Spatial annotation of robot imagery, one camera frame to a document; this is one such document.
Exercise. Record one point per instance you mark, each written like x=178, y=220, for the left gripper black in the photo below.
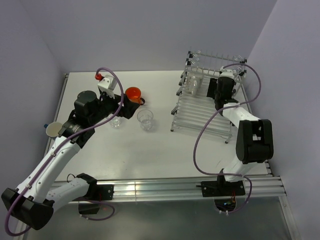
x=128, y=108

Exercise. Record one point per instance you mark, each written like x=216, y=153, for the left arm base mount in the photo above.
x=101, y=192

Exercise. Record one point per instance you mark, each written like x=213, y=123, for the clear glass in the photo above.
x=145, y=118
x=116, y=122

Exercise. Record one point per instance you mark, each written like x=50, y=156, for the metal wire dish rack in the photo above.
x=192, y=112

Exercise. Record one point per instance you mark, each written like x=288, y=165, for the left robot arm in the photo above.
x=33, y=202

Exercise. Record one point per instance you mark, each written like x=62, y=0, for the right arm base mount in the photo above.
x=222, y=188

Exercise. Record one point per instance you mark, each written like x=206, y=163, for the dark blue cup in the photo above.
x=52, y=129

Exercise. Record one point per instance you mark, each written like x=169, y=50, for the patterned white mug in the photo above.
x=193, y=84

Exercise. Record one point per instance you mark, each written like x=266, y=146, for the clear glass left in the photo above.
x=116, y=122

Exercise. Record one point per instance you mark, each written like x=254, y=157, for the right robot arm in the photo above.
x=254, y=141

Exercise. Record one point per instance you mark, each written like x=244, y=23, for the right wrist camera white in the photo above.
x=223, y=72

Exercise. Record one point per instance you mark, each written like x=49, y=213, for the aluminium mounting rail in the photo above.
x=180, y=189

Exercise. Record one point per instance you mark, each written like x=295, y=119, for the clear glass right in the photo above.
x=145, y=118

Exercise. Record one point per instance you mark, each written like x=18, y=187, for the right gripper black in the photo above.
x=212, y=85

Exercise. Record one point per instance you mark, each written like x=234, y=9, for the orange plastic mug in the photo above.
x=134, y=94

